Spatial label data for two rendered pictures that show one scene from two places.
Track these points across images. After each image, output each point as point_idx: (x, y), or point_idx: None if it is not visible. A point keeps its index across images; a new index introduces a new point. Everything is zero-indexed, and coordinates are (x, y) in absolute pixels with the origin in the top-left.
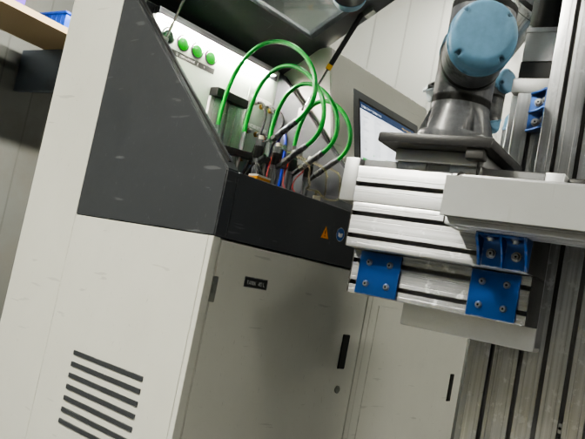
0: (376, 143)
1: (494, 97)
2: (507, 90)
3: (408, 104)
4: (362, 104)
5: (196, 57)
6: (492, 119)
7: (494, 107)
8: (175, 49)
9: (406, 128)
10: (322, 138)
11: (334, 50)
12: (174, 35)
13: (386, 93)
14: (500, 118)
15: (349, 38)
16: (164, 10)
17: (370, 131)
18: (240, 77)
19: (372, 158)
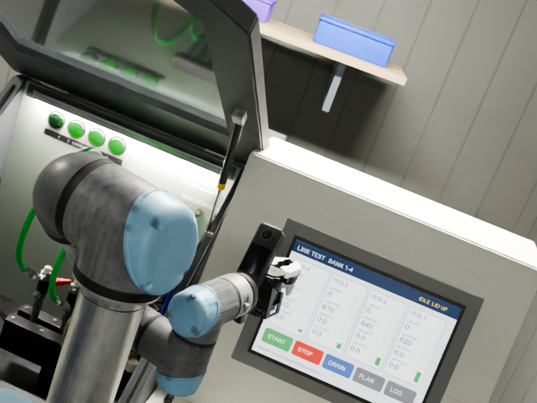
0: (317, 311)
1: (172, 334)
2: (179, 333)
3: (469, 257)
4: (301, 245)
5: (94, 145)
6: (161, 372)
7: (164, 353)
8: (66, 135)
9: (437, 299)
10: (180, 284)
11: (262, 156)
12: (61, 120)
13: (395, 232)
14: (176, 375)
15: (232, 149)
16: (38, 95)
17: (306, 291)
18: (166, 172)
19: (292, 333)
